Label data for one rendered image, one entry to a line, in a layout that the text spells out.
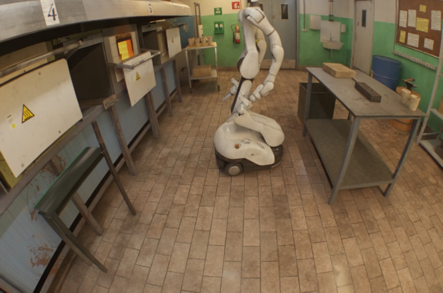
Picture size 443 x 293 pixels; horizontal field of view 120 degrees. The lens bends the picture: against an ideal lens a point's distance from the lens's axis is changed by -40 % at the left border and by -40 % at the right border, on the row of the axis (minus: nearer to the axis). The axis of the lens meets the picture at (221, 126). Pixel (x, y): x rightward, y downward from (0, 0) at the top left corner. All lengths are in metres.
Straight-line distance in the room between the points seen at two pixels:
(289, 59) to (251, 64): 4.22
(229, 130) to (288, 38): 4.07
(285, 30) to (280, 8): 0.62
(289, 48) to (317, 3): 1.48
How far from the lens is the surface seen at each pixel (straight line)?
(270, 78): 1.60
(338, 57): 6.28
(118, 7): 1.62
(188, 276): 1.49
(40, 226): 1.51
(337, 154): 2.07
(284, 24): 5.74
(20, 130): 1.16
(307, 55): 5.95
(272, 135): 1.97
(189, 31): 4.78
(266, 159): 1.92
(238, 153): 1.81
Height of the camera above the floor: 1.37
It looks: 29 degrees down
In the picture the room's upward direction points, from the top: 5 degrees counter-clockwise
